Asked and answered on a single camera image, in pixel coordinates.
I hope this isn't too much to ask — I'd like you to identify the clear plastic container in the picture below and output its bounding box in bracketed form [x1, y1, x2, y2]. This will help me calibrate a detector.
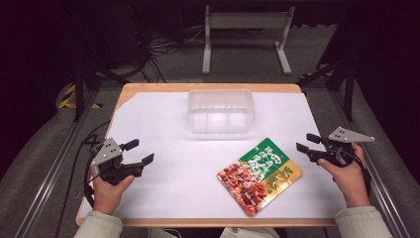
[186, 88, 258, 135]

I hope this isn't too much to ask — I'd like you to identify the white paper sheet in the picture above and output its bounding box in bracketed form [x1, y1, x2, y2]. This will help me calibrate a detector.
[78, 91, 349, 220]

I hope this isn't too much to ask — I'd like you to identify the black tripod stand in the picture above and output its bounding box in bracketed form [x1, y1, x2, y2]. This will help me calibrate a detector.
[297, 59, 357, 122]
[69, 8, 131, 123]

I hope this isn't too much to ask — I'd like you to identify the yellow and black hazard tape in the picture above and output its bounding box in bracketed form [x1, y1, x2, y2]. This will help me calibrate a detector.
[57, 84, 103, 110]

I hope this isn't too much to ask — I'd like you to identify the white metal stand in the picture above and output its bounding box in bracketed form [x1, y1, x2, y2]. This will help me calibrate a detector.
[201, 5, 296, 75]

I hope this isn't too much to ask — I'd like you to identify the bundle of black cables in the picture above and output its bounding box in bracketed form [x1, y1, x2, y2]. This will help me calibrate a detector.
[127, 4, 206, 84]

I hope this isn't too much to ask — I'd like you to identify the person's left hand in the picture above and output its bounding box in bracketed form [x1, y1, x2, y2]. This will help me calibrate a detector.
[89, 165, 136, 216]

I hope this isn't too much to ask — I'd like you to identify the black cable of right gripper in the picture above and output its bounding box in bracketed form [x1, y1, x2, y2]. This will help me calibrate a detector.
[343, 150, 373, 196]

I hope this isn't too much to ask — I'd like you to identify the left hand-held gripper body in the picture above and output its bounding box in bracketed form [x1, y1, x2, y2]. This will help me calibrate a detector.
[91, 137, 147, 186]

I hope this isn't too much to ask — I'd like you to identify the person's right hand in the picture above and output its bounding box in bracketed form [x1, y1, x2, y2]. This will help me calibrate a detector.
[317, 143, 372, 209]

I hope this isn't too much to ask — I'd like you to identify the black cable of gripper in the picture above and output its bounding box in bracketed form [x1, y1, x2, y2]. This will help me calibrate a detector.
[53, 120, 112, 238]
[343, 150, 373, 196]

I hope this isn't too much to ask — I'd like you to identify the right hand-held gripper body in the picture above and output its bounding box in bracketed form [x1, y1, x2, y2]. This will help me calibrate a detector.
[308, 126, 375, 168]

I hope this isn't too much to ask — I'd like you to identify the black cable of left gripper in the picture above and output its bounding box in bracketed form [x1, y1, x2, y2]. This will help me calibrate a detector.
[53, 120, 112, 238]

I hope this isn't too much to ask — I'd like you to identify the aluminium frame rail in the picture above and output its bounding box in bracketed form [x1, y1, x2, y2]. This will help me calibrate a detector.
[329, 89, 412, 238]
[13, 89, 101, 238]

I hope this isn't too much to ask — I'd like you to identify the green and red snack packet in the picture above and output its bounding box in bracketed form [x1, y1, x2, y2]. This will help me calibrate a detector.
[216, 137, 304, 218]

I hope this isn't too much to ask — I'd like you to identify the person's light clothing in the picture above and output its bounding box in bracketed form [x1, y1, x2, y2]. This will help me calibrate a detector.
[146, 226, 282, 238]

